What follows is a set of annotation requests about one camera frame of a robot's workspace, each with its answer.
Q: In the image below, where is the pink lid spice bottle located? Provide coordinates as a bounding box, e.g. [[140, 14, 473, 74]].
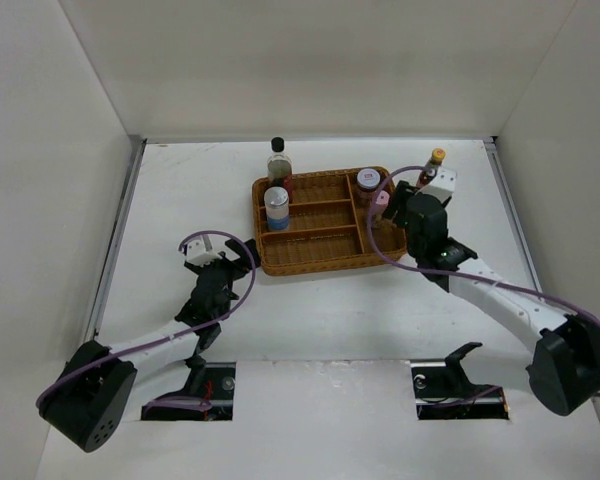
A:
[[369, 190, 391, 229]]

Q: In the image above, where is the white lid glass jar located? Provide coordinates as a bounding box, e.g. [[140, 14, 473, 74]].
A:
[[356, 168, 381, 206]]

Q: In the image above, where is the silver lid spice jar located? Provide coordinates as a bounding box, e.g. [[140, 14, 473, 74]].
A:
[[264, 186, 290, 231]]

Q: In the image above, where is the dark sauce bottle black cap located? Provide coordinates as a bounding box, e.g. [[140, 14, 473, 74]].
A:
[[267, 137, 293, 202]]

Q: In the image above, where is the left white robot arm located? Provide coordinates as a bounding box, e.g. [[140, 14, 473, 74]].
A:
[[36, 231, 261, 453]]

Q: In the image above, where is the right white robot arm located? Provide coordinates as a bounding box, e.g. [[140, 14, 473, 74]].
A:
[[384, 181, 600, 416]]

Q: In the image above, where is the red sauce bottle yellow cap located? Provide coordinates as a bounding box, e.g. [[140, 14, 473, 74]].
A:
[[416, 148, 446, 189]]

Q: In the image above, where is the brown wicker divided tray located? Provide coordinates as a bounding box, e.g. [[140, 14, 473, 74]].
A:
[[252, 168, 384, 276]]

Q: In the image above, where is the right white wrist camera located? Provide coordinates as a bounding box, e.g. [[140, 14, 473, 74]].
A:
[[418, 166, 458, 206]]

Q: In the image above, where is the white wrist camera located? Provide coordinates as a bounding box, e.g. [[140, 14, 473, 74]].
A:
[[184, 236, 221, 267], [418, 166, 458, 206]]

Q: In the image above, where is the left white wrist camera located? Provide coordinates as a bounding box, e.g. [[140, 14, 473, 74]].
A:
[[184, 236, 221, 267]]

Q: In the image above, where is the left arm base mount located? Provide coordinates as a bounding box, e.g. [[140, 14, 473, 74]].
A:
[[140, 357, 237, 422]]

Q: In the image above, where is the right metal table rail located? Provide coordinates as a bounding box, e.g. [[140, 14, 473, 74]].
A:
[[483, 137, 543, 292]]

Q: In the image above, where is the metal table rail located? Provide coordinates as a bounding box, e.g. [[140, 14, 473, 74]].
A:
[[483, 137, 543, 292], [81, 135, 147, 342]]

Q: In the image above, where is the left metal table rail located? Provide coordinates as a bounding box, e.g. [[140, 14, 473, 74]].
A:
[[81, 135, 147, 342]]

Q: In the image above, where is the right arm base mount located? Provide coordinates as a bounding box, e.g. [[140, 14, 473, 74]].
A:
[[410, 342, 509, 421]]

